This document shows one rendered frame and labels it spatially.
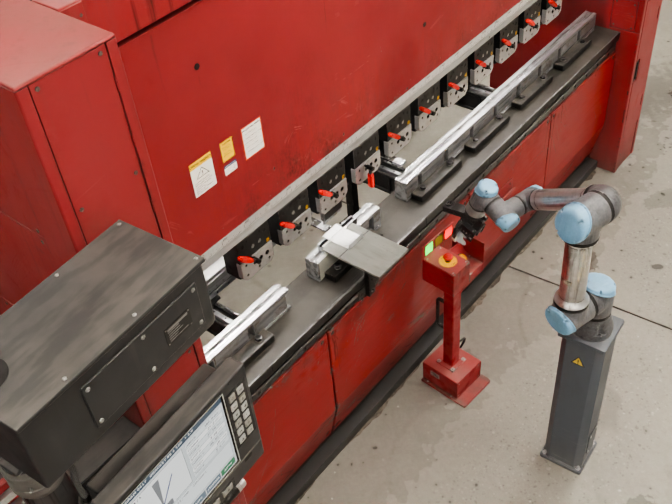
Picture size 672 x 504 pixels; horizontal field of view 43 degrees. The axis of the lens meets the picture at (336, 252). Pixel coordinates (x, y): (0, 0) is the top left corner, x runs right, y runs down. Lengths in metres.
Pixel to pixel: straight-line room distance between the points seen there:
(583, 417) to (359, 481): 0.96
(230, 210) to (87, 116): 0.86
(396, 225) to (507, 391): 1.01
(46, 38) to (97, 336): 0.63
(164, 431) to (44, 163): 0.62
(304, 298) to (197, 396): 1.24
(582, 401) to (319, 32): 1.69
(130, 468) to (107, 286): 0.40
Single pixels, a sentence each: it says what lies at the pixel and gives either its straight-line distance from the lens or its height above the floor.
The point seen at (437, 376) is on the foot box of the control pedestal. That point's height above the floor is 0.09.
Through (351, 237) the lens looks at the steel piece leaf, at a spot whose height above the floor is 1.00.
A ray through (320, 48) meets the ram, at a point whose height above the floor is 1.80.
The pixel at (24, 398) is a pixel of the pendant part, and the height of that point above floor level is 1.95.
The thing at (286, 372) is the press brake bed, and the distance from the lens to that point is 3.04.
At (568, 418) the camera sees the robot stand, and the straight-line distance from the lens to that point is 3.49.
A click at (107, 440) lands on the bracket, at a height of 1.21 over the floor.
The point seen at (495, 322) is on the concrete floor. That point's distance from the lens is 4.21.
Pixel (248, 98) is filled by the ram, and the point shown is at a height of 1.79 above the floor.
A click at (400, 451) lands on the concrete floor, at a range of 3.74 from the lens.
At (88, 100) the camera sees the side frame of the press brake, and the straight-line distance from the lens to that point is 1.83.
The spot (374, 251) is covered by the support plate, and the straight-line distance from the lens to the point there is 3.09.
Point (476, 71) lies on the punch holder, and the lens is 3.61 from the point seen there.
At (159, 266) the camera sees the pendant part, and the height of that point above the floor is 1.95.
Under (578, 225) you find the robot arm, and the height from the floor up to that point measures 1.39.
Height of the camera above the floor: 3.10
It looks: 43 degrees down
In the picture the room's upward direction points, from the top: 6 degrees counter-clockwise
